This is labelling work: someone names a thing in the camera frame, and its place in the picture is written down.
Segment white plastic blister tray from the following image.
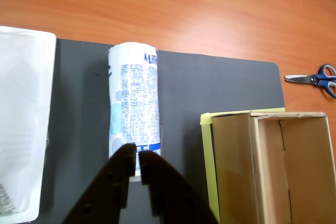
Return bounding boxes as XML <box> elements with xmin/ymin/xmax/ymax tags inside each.
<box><xmin>0</xmin><ymin>25</ymin><xmax>57</xmax><ymax>224</ymax></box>

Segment brown cardboard box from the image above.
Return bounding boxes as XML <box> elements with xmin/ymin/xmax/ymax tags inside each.
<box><xmin>211</xmin><ymin>111</ymin><xmax>336</xmax><ymax>224</ymax></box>

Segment blue handled scissors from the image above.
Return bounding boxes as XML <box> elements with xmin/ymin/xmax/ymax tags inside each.
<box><xmin>284</xmin><ymin>63</ymin><xmax>336</xmax><ymax>99</ymax></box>

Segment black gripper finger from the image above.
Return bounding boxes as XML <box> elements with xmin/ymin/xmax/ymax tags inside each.
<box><xmin>138</xmin><ymin>150</ymin><xmax>219</xmax><ymax>224</ymax></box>
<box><xmin>62</xmin><ymin>142</ymin><xmax>137</xmax><ymax>224</ymax></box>

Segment dark grey table mat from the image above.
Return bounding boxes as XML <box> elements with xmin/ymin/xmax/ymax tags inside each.
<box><xmin>36</xmin><ymin>38</ymin><xmax>286</xmax><ymax>224</ymax></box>

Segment white blue printed can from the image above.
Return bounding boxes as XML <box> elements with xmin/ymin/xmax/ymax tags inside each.
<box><xmin>108</xmin><ymin>41</ymin><xmax>162</xmax><ymax>183</ymax></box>

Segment yellow paper sheet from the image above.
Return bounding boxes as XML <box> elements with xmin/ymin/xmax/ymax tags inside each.
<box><xmin>199</xmin><ymin>107</ymin><xmax>286</xmax><ymax>221</ymax></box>

